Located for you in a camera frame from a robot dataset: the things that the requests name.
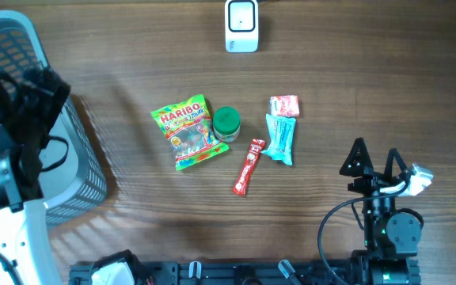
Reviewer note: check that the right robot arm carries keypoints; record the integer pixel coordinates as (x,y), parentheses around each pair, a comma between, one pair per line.
(391,235)

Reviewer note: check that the red stick sachet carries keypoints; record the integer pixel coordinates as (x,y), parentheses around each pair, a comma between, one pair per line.
(251,159)

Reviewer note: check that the teal tissue packet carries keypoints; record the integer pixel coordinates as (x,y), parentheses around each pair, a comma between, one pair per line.
(281,131)

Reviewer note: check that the grey plastic shopping basket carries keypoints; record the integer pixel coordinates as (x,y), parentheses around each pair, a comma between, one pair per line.
(78,185)

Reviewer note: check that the red white candy packet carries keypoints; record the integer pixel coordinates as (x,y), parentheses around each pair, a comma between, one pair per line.
(285,105)

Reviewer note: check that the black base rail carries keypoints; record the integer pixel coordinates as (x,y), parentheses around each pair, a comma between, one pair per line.
(315,273)

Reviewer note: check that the white barcode scanner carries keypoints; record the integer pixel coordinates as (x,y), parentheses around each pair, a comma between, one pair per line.
(241,26)

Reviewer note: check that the green lid jar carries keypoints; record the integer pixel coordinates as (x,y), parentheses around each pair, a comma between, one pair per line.
(226,124)

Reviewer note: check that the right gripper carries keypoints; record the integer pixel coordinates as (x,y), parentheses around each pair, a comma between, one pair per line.
(372,181)

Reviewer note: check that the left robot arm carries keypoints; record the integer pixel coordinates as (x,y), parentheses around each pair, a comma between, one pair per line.
(29,109)

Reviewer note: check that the green Haribo candy bag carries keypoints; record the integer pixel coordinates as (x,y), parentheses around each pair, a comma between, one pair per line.
(187,127)

